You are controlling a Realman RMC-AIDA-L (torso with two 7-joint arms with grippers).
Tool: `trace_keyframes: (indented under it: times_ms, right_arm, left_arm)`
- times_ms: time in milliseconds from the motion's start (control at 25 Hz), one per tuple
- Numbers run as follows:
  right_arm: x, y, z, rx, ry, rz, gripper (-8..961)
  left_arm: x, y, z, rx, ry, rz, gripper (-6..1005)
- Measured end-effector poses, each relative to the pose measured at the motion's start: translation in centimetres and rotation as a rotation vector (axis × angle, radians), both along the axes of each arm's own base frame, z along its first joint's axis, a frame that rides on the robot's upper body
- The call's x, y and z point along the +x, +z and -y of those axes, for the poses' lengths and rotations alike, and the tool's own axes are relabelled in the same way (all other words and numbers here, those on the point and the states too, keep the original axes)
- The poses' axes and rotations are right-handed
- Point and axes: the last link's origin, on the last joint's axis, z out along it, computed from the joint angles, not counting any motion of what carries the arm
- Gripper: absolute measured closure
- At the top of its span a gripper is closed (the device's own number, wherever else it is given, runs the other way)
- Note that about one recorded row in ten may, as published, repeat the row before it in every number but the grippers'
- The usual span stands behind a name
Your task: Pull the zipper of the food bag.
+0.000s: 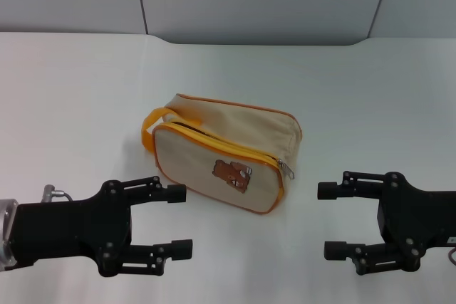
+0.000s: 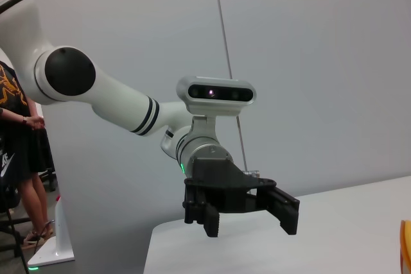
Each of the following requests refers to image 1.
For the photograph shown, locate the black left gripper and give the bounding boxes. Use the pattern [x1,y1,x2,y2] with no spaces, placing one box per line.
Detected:
[8,175,195,278]

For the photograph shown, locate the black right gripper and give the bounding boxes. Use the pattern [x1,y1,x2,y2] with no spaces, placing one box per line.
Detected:
[317,170,456,277]

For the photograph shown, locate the beige food bag yellow zipper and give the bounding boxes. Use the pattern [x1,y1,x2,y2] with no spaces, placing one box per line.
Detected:
[141,93,304,217]

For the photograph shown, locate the silver zipper pull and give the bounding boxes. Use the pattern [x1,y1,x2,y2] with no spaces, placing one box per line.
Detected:
[277,157,297,181]

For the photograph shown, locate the left arm cable silver plug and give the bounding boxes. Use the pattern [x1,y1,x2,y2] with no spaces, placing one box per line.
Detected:
[42,184,74,203]

